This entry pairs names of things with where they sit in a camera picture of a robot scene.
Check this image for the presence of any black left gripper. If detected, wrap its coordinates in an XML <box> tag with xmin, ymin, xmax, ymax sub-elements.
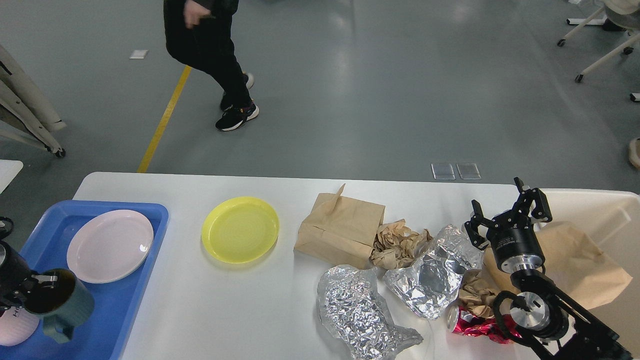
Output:
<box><xmin>0</xmin><ymin>240</ymin><xmax>59</xmax><ymax>312</ymax></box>

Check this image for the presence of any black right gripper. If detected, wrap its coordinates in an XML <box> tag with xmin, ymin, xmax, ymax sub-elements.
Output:
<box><xmin>464</xmin><ymin>177</ymin><xmax>553</xmax><ymax>274</ymax></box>

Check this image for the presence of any dark green mug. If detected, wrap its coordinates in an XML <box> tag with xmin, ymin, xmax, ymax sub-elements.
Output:
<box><xmin>25</xmin><ymin>268</ymin><xmax>95</xmax><ymax>344</ymax></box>

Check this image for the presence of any yellow plastic plate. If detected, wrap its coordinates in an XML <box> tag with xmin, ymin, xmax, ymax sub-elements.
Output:
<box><xmin>200</xmin><ymin>196</ymin><xmax>281</xmax><ymax>264</ymax></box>

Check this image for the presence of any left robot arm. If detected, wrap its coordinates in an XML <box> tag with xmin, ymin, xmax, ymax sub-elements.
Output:
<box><xmin>0</xmin><ymin>217</ymin><xmax>60</xmax><ymax>315</ymax></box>

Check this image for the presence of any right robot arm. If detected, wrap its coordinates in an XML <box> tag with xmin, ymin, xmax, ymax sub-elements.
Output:
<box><xmin>464</xmin><ymin>177</ymin><xmax>633</xmax><ymax>360</ymax></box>

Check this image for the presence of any pink mug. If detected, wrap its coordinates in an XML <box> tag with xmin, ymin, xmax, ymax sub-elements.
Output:
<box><xmin>0</xmin><ymin>307</ymin><xmax>41</xmax><ymax>347</ymax></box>

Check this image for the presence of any pink plate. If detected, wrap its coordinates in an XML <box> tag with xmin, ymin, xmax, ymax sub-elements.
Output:
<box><xmin>66</xmin><ymin>209</ymin><xmax>154</xmax><ymax>284</ymax></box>

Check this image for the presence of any small crumpled brown paper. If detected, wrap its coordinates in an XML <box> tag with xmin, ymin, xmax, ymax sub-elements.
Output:
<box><xmin>458</xmin><ymin>269</ymin><xmax>501</xmax><ymax>319</ymax></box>

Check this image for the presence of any blue plastic tray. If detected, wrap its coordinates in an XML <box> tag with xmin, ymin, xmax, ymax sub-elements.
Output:
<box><xmin>0</xmin><ymin>200</ymin><xmax>169</xmax><ymax>360</ymax></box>

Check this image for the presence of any brown paper bag right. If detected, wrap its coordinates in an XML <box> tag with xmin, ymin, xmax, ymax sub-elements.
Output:
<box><xmin>482</xmin><ymin>221</ymin><xmax>634</xmax><ymax>311</ymax></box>

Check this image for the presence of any brown paper bag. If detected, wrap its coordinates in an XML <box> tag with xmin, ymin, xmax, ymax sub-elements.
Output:
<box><xmin>482</xmin><ymin>221</ymin><xmax>634</xmax><ymax>311</ymax></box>
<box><xmin>294</xmin><ymin>185</ymin><xmax>386</xmax><ymax>270</ymax></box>

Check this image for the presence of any crumpled aluminium foil upper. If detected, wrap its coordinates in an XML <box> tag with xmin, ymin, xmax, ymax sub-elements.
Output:
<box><xmin>382</xmin><ymin>224</ymin><xmax>483</xmax><ymax>320</ymax></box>

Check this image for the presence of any crumpled aluminium foil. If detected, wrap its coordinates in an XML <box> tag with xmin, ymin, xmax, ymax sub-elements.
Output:
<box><xmin>382</xmin><ymin>224</ymin><xmax>483</xmax><ymax>320</ymax></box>
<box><xmin>317</xmin><ymin>264</ymin><xmax>424</xmax><ymax>360</ymax></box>

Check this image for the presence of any white plastic bin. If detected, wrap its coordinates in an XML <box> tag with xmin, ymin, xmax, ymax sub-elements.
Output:
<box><xmin>543</xmin><ymin>188</ymin><xmax>640</xmax><ymax>359</ymax></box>

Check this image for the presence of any crushed red can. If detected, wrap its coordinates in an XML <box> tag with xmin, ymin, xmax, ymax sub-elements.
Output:
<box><xmin>446</xmin><ymin>303</ymin><xmax>513</xmax><ymax>344</ymax></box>

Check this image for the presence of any small white side table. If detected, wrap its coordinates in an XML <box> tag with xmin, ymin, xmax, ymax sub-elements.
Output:
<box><xmin>0</xmin><ymin>159</ymin><xmax>24</xmax><ymax>194</ymax></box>

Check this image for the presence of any crumpled brown paper ball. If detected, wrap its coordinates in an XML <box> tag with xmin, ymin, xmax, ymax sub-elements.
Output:
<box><xmin>369</xmin><ymin>219</ymin><xmax>434</xmax><ymax>271</ymax></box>

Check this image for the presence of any brown paper bag left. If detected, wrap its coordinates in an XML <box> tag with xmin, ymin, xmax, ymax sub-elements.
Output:
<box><xmin>294</xmin><ymin>185</ymin><xmax>386</xmax><ymax>270</ymax></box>

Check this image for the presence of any crumpled aluminium foil lower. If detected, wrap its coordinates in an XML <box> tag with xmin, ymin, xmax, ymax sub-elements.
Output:
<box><xmin>317</xmin><ymin>264</ymin><xmax>424</xmax><ymax>360</ymax></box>

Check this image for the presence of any white chair base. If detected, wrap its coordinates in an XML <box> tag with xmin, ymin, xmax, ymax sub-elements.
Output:
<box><xmin>555</xmin><ymin>0</ymin><xmax>639</xmax><ymax>85</ymax></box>

